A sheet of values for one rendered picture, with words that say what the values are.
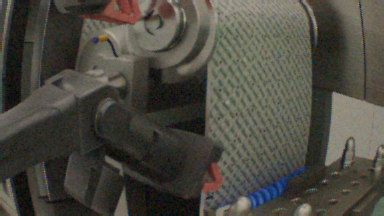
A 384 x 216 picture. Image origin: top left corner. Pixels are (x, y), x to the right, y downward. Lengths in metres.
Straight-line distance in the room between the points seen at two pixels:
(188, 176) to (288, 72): 0.24
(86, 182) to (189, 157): 0.14
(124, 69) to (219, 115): 0.11
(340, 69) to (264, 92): 0.23
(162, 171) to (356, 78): 0.42
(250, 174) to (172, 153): 0.18
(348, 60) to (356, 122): 2.66
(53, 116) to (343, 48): 0.59
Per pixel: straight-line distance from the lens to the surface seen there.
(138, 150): 0.69
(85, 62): 0.94
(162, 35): 0.79
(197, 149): 0.74
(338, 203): 0.84
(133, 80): 0.81
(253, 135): 0.87
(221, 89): 0.80
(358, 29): 1.01
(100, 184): 0.67
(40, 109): 0.57
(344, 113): 3.72
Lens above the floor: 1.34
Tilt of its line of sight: 13 degrees down
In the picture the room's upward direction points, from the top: 2 degrees clockwise
